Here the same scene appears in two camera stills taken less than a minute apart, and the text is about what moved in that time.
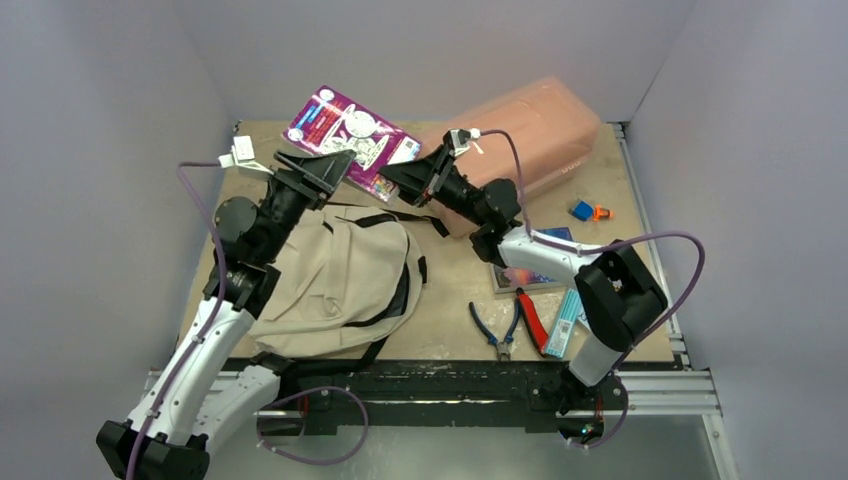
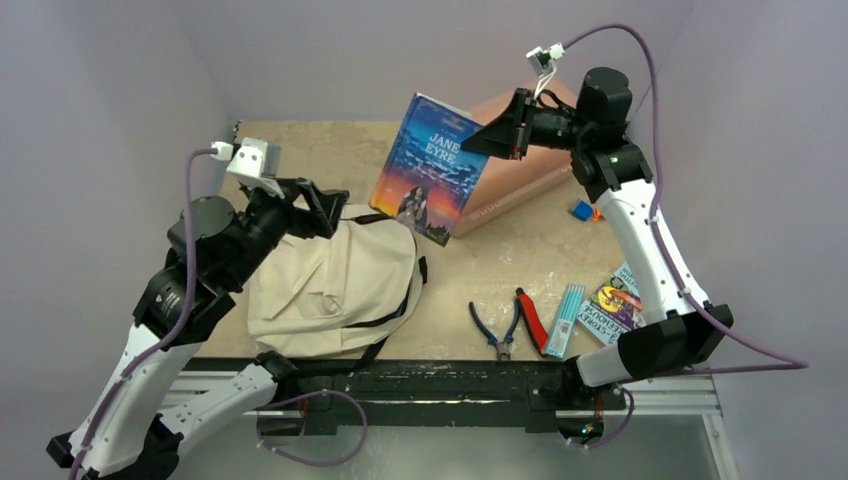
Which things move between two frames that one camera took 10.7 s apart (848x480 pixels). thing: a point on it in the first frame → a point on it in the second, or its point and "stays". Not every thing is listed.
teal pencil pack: x=563 y=323 stays
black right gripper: x=433 y=177 → x=520 y=124
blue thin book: x=509 y=279 → x=430 y=179
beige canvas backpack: x=347 y=277 stays
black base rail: x=328 y=394 stays
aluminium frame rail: x=680 y=392 stays
